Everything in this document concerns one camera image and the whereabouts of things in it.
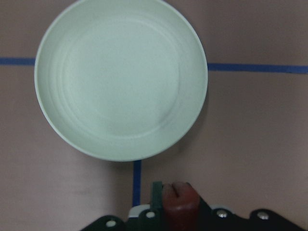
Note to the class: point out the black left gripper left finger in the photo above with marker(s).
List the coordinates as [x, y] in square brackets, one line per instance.
[152, 218]

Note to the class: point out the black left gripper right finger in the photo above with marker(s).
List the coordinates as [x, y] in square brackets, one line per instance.
[199, 212]

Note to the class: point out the brown red bun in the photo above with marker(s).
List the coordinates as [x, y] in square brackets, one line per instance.
[181, 206]

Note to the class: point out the light green plate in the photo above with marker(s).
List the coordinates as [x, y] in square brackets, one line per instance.
[121, 80]

